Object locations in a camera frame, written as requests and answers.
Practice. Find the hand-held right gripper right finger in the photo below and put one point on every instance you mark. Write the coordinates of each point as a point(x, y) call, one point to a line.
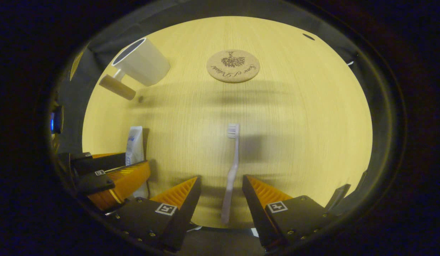
point(257, 213)

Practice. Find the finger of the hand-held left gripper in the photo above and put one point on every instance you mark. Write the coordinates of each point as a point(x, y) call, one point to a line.
point(127, 181)
point(99, 161)

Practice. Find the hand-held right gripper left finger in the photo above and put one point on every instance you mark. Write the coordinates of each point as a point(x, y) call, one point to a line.
point(186, 213)

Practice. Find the white toothpaste tube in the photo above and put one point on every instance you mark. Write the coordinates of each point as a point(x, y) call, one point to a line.
point(134, 145)

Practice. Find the pale pink toothbrush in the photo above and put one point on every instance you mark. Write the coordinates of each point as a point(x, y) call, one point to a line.
point(234, 167)

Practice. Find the white cup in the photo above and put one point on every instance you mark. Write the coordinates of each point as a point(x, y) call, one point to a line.
point(145, 64)

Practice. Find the round cork coaster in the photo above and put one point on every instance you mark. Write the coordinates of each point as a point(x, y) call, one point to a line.
point(234, 75)

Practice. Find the wooden desktop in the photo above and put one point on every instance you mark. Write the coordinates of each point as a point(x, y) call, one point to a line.
point(294, 124)

